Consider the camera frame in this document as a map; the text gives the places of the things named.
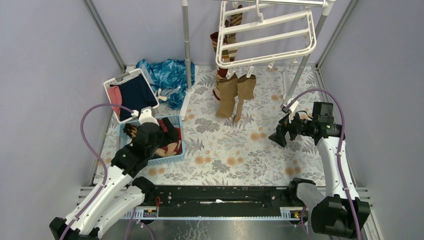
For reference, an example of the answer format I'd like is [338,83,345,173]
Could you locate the silver white drying rack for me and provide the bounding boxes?
[178,0,337,123]

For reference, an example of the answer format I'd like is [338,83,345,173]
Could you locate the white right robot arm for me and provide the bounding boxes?
[269,101,371,240]

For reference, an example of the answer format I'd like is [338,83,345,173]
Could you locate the pile of assorted socks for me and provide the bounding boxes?
[123,118,184,159]

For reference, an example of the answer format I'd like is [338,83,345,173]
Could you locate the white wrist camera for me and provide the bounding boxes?
[281,98,299,123]
[131,106,159,126]

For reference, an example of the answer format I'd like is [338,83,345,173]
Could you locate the white plastic basket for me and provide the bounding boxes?
[103,68,160,111]

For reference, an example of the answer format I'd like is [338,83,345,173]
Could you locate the blue patterned cloth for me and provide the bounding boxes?
[135,59,188,110]

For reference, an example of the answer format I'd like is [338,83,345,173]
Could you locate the tan brown cuff sock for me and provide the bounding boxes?
[216,74,239,119]
[232,74,257,123]

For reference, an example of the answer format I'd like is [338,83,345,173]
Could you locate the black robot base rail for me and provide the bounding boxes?
[141,185,304,218]

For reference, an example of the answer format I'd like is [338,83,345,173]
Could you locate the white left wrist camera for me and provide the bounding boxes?
[131,106,159,126]

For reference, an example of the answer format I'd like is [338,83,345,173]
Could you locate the pink folded garment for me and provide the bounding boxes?
[107,85,123,117]

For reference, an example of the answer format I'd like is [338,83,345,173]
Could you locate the red cuff multicolour sock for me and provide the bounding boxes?
[209,31,219,53]
[212,67,228,101]

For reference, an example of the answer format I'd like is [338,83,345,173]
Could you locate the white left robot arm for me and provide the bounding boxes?
[49,115,184,240]

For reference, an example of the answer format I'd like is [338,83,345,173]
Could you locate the floral patterned table mat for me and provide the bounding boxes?
[139,66,325,186]

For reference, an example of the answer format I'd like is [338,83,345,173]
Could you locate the white clip drying hanger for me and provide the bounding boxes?
[215,0,329,72]

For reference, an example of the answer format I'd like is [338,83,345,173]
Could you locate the dark navy folded garment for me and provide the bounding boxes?
[106,74,158,111]

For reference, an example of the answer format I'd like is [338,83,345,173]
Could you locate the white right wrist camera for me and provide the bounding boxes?
[281,98,299,123]

